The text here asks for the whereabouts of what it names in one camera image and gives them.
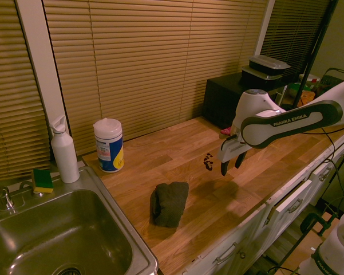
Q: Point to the disinfecting wipes canister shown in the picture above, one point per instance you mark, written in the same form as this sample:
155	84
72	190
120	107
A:
108	146

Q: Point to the narrow beige window blind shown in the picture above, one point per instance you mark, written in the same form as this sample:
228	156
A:
12	94

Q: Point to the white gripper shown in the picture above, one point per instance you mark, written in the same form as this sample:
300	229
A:
231	150

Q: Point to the orange box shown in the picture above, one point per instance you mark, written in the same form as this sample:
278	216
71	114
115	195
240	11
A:
306	97

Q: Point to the wide beige window blind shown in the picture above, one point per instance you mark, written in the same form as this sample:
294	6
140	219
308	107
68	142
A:
148	63

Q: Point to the dark grey towel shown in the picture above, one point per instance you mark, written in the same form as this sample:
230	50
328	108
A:
169	204

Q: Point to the black clamp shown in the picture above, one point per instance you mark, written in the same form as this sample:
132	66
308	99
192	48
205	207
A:
314	224

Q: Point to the white window frame post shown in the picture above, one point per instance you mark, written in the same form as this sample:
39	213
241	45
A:
38	63

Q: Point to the black camera stand pole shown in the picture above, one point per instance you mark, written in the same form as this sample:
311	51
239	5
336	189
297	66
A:
313	54

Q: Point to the black box appliance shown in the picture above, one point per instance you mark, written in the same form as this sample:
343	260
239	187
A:
226	100

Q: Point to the black lidded food container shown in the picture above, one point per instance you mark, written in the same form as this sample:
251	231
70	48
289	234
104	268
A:
267	63

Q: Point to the small dark scattered pieces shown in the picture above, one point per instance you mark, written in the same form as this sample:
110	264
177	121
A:
208	164

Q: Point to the white water bottle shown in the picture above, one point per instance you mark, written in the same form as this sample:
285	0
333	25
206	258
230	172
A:
63	154

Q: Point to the dark shaded window blind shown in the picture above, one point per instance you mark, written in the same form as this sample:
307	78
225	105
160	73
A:
289	34

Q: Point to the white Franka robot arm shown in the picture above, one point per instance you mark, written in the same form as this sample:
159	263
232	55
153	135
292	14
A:
292	123

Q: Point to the pink small item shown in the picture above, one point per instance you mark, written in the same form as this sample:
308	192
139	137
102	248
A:
226	131

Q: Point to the white kitchen cabinet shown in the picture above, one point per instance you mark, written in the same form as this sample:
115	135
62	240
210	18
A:
274	215

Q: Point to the stainless steel sink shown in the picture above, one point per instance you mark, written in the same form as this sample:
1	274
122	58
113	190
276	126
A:
65	226

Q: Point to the black food container base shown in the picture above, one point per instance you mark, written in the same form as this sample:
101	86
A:
260	78

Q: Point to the round cabinet knob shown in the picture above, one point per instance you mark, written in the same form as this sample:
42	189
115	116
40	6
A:
242	255

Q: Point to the yellow green sponge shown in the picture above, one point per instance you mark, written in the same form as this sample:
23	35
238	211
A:
42	182

